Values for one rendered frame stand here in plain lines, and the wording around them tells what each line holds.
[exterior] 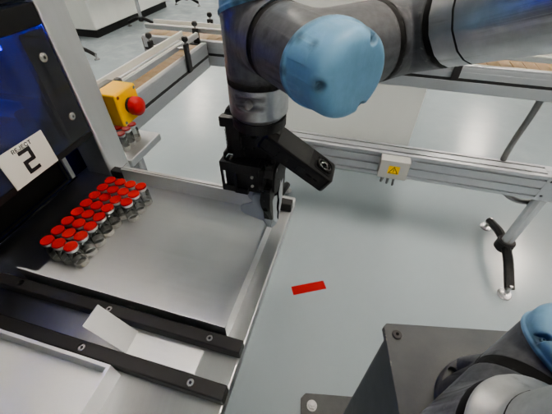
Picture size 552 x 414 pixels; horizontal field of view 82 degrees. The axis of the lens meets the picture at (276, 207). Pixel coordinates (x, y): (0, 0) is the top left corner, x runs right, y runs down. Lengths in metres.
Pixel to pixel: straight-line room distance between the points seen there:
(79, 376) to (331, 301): 1.18
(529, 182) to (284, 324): 1.15
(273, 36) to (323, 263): 1.42
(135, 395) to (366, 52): 0.45
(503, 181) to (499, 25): 1.30
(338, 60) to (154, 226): 0.47
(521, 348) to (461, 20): 0.31
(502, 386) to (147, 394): 0.37
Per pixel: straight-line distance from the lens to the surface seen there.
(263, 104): 0.39
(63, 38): 0.69
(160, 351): 0.49
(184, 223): 0.62
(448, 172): 1.52
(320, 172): 0.44
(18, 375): 0.56
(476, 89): 1.32
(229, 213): 0.62
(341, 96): 0.28
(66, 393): 0.52
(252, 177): 0.45
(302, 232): 1.76
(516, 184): 1.62
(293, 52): 0.28
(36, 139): 0.64
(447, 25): 0.33
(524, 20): 0.31
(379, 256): 1.73
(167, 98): 1.13
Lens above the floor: 1.31
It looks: 44 degrees down
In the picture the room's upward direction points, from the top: straight up
